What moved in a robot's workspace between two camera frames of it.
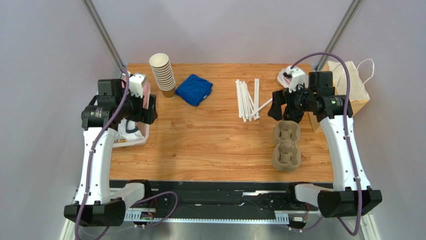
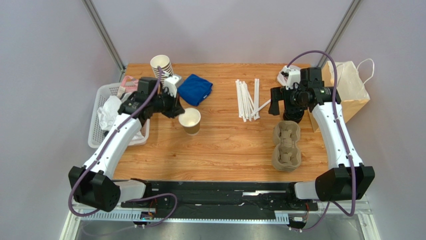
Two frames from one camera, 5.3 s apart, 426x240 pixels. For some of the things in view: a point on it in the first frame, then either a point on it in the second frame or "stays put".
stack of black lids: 292,114 stays put
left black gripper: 145,115 to 176,108
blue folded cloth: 194,89 stays put
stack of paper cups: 162,71 stays put
